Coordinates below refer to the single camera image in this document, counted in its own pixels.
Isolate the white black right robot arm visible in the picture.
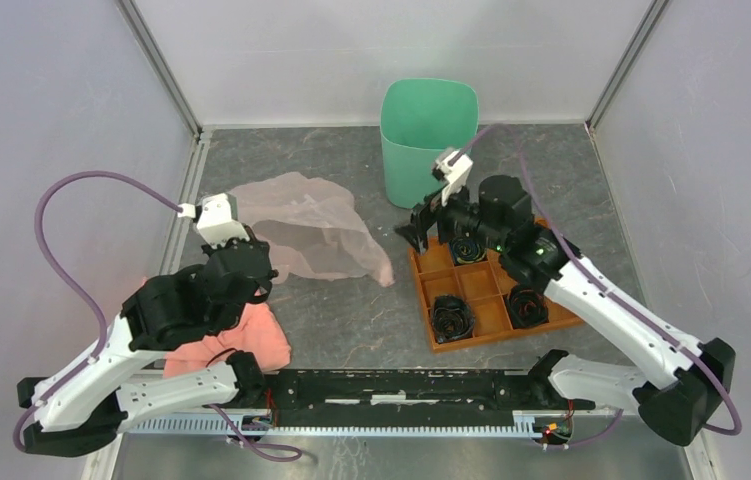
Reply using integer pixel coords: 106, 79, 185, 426
394, 175, 742, 446

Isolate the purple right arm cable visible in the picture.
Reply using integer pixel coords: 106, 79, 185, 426
457, 123, 743, 450

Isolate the green plastic trash bin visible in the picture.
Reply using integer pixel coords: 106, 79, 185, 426
380, 78, 479, 209

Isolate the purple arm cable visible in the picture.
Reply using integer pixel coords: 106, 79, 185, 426
12, 170, 303, 463
457, 123, 743, 450

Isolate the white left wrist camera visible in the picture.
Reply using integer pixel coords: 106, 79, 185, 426
176, 193, 251, 249

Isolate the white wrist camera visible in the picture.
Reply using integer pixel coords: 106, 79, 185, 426
176, 193, 251, 249
432, 148, 473, 206

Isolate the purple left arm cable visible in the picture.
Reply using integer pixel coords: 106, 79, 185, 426
12, 170, 303, 463

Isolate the dark rolled trash bag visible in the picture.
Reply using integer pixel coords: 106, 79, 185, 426
449, 237, 486, 266

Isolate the black rolled trash bag right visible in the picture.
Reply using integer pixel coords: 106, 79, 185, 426
505, 285, 549, 330

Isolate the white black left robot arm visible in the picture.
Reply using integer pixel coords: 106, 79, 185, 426
14, 239, 278, 458

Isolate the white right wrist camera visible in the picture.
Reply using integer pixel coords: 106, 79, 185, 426
432, 148, 473, 206

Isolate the black rolled trash bag front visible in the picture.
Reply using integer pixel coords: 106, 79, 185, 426
430, 295, 476, 344

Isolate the white slotted cable duct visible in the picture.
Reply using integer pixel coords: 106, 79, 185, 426
129, 413, 541, 440

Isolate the orange compartment tray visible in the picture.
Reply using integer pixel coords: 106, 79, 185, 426
408, 237, 583, 353

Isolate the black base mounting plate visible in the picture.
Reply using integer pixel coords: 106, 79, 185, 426
230, 369, 595, 427

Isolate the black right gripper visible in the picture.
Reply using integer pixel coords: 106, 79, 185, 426
394, 173, 508, 254

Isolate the salmon pink cloth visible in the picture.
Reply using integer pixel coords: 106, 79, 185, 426
139, 274, 293, 380

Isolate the translucent pink trash bag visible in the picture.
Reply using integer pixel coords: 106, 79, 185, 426
230, 172, 394, 287

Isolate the black rolled trash bag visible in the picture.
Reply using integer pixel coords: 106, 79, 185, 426
505, 285, 549, 330
430, 295, 476, 344

